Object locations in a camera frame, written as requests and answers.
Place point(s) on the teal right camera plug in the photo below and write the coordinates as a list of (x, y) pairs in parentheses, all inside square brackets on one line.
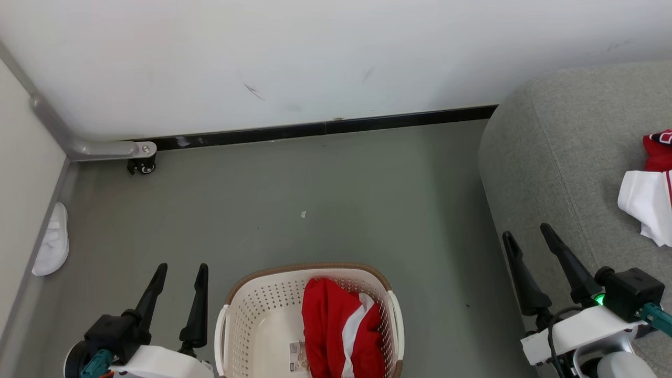
[(656, 315)]

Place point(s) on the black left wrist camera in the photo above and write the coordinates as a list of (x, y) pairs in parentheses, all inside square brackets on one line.
[(113, 331)]

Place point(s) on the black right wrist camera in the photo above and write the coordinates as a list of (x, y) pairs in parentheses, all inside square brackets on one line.
[(632, 294)]

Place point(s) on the small black caster wheel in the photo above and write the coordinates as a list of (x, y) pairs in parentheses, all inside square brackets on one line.
[(142, 166)]

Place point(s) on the red garment with white stripe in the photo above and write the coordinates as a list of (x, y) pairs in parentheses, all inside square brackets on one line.
[(325, 325)]

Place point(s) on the black baseboard strip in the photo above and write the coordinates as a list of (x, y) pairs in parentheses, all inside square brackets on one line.
[(367, 124)]

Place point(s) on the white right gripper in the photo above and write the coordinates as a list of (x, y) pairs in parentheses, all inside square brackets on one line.
[(583, 331)]

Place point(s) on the grey fabric sofa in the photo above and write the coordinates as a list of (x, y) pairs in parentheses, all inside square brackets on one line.
[(567, 157)]

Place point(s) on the teal camera plug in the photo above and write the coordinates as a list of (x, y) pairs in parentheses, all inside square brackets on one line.
[(94, 365), (656, 315)]

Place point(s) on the white perforated laundry basket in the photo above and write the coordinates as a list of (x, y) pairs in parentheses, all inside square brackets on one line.
[(262, 315)]

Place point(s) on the white garment with red stripes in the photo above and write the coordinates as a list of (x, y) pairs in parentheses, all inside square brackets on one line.
[(646, 202)]

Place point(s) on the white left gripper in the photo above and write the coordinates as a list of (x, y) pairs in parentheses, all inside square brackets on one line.
[(163, 365)]

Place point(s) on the white shoe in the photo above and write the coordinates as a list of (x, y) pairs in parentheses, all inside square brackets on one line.
[(52, 247)]

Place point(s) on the teal left camera plug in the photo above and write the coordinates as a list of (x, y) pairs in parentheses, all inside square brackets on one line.
[(94, 365)]

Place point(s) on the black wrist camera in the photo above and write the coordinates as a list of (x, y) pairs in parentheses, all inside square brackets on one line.
[(113, 331), (632, 294)]

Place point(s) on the paper label sticker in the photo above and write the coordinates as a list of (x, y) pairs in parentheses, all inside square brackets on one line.
[(299, 357)]

